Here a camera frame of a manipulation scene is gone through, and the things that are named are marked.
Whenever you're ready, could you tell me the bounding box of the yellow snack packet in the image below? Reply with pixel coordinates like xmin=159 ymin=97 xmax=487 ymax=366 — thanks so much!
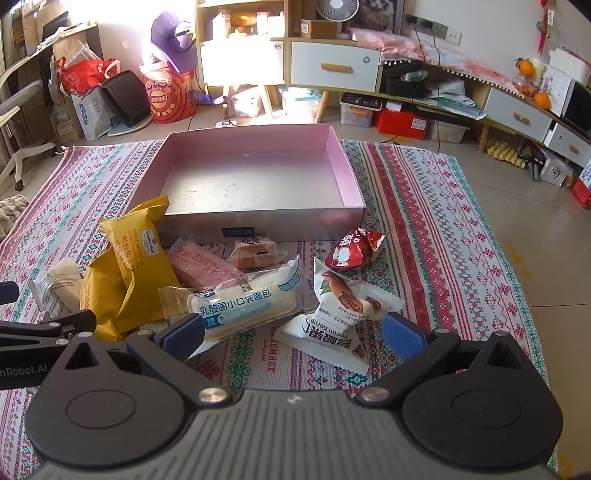
xmin=99 ymin=195 xmax=179 ymax=333
xmin=80 ymin=247 xmax=126 ymax=342

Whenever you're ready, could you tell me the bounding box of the clear wrapped cake packet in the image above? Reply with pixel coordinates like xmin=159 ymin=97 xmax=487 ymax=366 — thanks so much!
xmin=228 ymin=236 xmax=287 ymax=272

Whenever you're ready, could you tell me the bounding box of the pink snack packet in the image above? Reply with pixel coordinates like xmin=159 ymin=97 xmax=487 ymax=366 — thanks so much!
xmin=167 ymin=239 xmax=243 ymax=288

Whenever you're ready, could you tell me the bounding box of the knitted beige cushion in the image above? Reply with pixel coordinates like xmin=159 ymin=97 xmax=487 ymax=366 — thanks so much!
xmin=0 ymin=194 xmax=29 ymax=241

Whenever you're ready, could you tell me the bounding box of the white wooden tv cabinet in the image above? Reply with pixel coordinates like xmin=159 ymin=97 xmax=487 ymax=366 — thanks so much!
xmin=283 ymin=35 xmax=591 ymax=168

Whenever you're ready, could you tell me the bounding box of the white grey snack packet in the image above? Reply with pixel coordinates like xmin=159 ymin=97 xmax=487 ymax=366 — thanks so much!
xmin=29 ymin=258 xmax=82 ymax=320

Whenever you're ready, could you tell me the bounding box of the white blue paper bag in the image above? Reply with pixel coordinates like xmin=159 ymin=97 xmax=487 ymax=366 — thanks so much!
xmin=71 ymin=87 xmax=119 ymax=141

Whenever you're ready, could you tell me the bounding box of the white office chair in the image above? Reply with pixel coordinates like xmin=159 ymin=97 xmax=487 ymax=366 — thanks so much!
xmin=0 ymin=41 xmax=59 ymax=192

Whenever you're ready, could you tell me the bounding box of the black ribbed heater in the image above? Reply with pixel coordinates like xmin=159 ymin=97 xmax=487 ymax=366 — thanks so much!
xmin=99 ymin=70 xmax=151 ymax=127

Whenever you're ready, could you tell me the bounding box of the clear plastic storage bin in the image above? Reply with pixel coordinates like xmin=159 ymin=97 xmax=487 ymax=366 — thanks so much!
xmin=339 ymin=92 xmax=382 ymax=128

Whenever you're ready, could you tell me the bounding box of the red printed bag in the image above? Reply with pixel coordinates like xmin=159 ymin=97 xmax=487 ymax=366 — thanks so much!
xmin=139 ymin=61 xmax=197 ymax=124

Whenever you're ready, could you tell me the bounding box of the white desk fan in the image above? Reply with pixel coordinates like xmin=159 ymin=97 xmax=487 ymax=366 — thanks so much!
xmin=315 ymin=0 xmax=360 ymax=39

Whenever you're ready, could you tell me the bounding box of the red box under cabinet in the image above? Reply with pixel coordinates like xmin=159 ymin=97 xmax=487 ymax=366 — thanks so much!
xmin=376 ymin=109 xmax=428 ymax=140

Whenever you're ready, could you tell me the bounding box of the wooden shelf unit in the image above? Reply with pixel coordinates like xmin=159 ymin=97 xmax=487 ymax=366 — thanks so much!
xmin=195 ymin=1 xmax=288 ymax=88

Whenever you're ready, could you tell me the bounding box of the red plastic bag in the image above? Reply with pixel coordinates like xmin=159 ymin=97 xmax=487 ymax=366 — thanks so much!
xmin=55 ymin=57 xmax=120 ymax=96

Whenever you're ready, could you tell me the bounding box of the purple hat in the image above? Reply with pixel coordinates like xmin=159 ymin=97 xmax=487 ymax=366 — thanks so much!
xmin=150 ymin=12 xmax=197 ymax=73

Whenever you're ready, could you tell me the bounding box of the white blue bread packet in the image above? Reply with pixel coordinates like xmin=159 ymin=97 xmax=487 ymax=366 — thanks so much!
xmin=159 ymin=257 xmax=303 ymax=358

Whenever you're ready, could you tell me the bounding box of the patterned woven floor mat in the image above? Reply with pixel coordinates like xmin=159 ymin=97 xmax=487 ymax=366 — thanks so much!
xmin=1 ymin=141 xmax=562 ymax=479

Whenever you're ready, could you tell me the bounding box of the red snack packet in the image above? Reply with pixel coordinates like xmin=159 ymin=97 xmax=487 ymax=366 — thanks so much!
xmin=325 ymin=227 xmax=388 ymax=271

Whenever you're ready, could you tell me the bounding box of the cat picture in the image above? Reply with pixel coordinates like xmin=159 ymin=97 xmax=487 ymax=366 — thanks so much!
xmin=353 ymin=0 xmax=405 ymax=34

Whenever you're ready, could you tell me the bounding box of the white pecan snack packet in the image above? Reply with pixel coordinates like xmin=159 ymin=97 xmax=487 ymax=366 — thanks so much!
xmin=314 ymin=259 xmax=405 ymax=332

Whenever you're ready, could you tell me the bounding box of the pink cardboard box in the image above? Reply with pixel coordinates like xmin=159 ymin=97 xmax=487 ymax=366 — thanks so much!
xmin=130 ymin=124 xmax=366 ymax=244

